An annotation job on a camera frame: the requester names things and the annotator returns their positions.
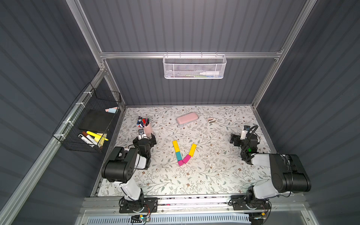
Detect pink pencil case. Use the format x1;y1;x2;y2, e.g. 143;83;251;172
176;112;199;126

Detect black notebook in basket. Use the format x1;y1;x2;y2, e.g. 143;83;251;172
78;110;114;133

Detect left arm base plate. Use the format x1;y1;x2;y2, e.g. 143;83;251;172
119;197;158;214

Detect white marker in black basket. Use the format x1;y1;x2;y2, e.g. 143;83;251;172
78;134;97;147

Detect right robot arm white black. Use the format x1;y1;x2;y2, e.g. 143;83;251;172
230;133;311;210

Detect yellow highlighter in basket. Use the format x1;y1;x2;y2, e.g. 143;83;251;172
86;131;108;142

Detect black wire mesh basket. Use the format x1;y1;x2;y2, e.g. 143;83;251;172
53;83;122;153

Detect pink pen cup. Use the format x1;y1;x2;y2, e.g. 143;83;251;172
139;123;153;138

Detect small green circuit board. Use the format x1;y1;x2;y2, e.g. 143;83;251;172
130;215;151;224

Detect white wire mesh basket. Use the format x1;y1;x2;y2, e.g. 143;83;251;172
163;53;227;79

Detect pens in pink cup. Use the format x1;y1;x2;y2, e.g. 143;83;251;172
136;116;150;128

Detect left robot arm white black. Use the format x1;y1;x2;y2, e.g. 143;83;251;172
101;134;157;205

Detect magenta rectangular block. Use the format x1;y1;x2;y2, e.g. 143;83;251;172
182;154;192;164

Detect teal rectangular block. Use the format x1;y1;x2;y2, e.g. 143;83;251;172
175;152;182;161

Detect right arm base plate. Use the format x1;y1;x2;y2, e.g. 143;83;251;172
228;195;271;211

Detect yellow long block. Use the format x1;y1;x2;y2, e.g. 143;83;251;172
189;144;197;157
172;141;180;152

